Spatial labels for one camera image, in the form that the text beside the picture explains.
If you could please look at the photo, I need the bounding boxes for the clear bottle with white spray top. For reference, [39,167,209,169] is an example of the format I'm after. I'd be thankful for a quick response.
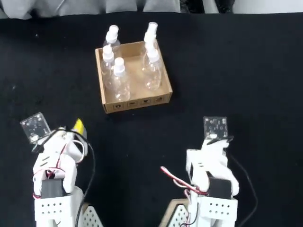
[105,57,131,102]
[141,40,163,91]
[143,22,159,44]
[103,24,122,49]
[101,44,115,80]

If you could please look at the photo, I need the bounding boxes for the cardboard box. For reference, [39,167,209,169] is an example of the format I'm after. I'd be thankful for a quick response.
[95,41,173,114]

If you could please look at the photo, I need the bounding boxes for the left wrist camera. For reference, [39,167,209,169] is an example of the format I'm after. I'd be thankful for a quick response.
[19,112,52,144]

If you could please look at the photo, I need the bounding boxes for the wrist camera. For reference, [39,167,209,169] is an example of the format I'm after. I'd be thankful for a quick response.
[203,116,229,140]
[19,112,52,144]

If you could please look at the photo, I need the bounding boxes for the black cable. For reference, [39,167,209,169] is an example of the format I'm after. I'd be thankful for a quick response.
[75,138,97,227]
[227,155,258,227]

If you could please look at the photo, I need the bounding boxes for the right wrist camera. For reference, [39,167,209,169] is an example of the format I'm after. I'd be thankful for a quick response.
[203,116,229,140]

